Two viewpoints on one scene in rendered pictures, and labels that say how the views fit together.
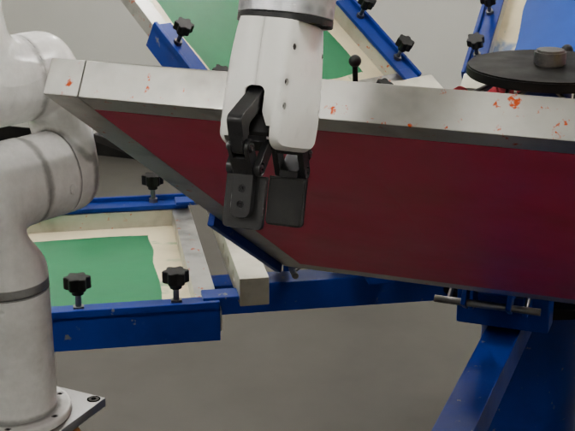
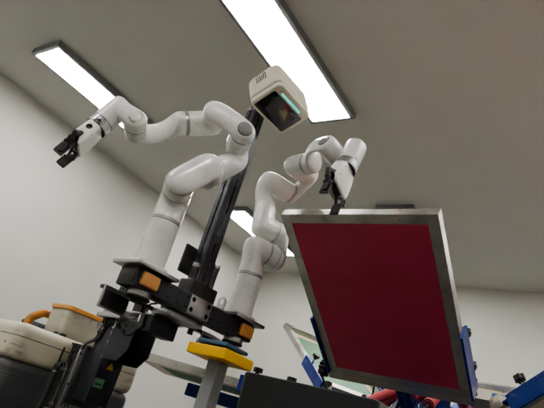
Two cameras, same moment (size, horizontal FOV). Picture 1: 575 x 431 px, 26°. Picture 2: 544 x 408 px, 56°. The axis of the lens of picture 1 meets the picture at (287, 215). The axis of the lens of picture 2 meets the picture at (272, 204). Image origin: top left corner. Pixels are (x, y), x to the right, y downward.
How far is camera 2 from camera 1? 1.17 m
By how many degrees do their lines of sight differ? 46
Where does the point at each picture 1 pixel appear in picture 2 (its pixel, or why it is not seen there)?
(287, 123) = (339, 178)
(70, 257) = not seen: hidden behind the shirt
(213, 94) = (323, 212)
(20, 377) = (244, 297)
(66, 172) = (277, 251)
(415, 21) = not seen: outside the picture
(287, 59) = (342, 166)
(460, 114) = (385, 211)
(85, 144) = (284, 249)
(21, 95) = (273, 227)
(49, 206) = (269, 257)
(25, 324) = (252, 282)
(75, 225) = not seen: hidden behind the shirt
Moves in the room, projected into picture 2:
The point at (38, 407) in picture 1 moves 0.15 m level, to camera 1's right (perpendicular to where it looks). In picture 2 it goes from (245, 310) to (286, 319)
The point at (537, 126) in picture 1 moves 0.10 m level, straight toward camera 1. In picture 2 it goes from (404, 212) to (399, 197)
